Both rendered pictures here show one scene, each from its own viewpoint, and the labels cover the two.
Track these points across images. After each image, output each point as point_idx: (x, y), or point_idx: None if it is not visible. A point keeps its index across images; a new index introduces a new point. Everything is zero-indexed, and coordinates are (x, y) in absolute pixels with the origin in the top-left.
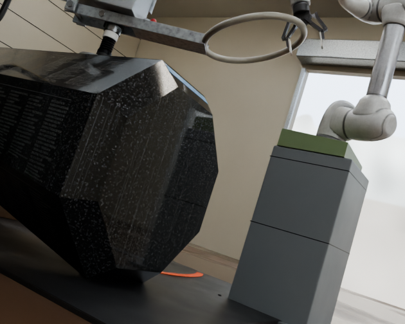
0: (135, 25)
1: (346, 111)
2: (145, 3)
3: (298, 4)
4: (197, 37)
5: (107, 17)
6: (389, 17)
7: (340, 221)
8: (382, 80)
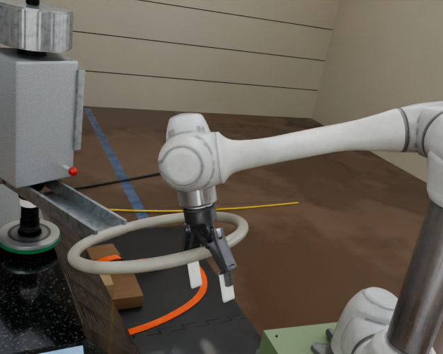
0: (32, 201)
1: (360, 337)
2: (52, 152)
3: (184, 211)
4: (85, 232)
5: (10, 185)
6: (429, 191)
7: None
8: (408, 325)
